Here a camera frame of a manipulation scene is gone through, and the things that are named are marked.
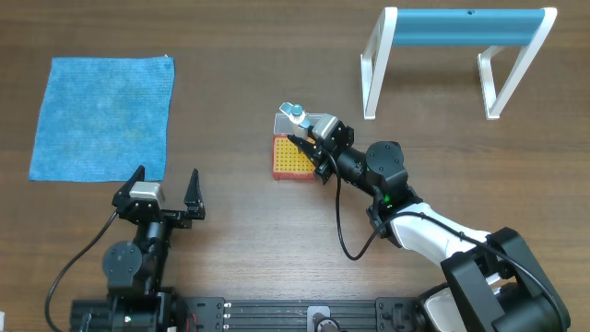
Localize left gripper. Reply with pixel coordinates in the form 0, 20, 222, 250
112, 164, 207, 230

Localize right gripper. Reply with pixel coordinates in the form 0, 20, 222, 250
287, 120, 356, 186

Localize white pipette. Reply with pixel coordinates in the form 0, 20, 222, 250
278, 101, 313, 140

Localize red and yellow tip box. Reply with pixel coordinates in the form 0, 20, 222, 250
271, 113, 325, 182

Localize blue cloth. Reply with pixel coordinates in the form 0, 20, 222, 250
28, 55, 176, 183

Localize white and blue stand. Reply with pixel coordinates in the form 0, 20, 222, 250
360, 6, 559, 121

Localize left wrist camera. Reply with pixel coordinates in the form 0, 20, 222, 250
127, 181, 166, 208

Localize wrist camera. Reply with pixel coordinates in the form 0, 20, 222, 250
127, 181, 166, 208
312, 113, 341, 141

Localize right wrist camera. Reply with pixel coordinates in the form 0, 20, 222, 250
312, 113, 341, 141

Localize black cable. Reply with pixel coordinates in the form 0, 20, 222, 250
43, 209, 120, 332
327, 150, 402, 262

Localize mounting rail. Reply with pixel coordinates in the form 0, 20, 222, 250
68, 297, 428, 332

